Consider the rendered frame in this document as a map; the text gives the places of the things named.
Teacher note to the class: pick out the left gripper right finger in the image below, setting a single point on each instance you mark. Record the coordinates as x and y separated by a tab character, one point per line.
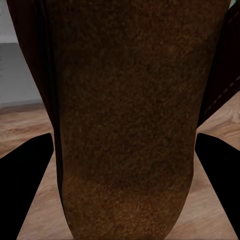
221	162

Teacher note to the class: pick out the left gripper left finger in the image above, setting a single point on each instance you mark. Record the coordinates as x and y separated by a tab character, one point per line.
21	172

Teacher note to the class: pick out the sandal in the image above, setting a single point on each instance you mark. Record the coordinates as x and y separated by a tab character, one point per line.
126	84

